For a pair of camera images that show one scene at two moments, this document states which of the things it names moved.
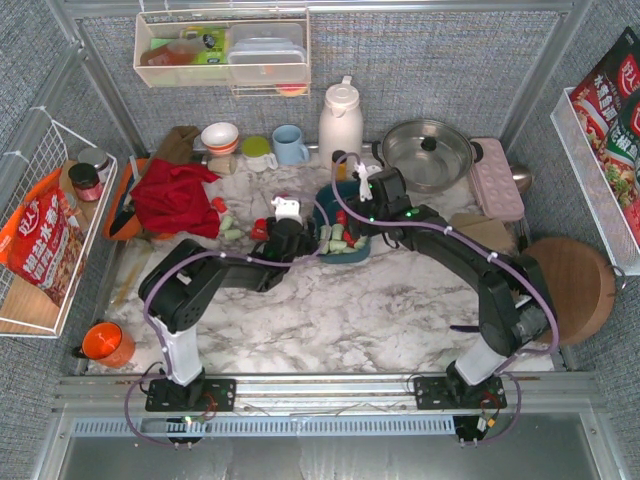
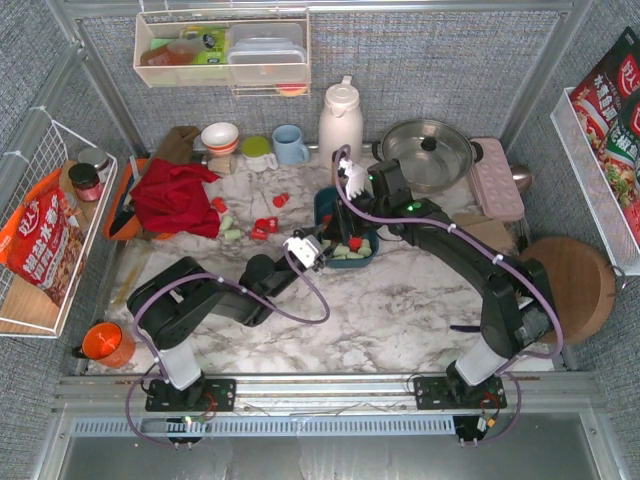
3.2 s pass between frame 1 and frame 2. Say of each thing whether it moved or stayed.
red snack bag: stayed
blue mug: stayed
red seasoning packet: stayed
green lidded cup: stayed
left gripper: moved
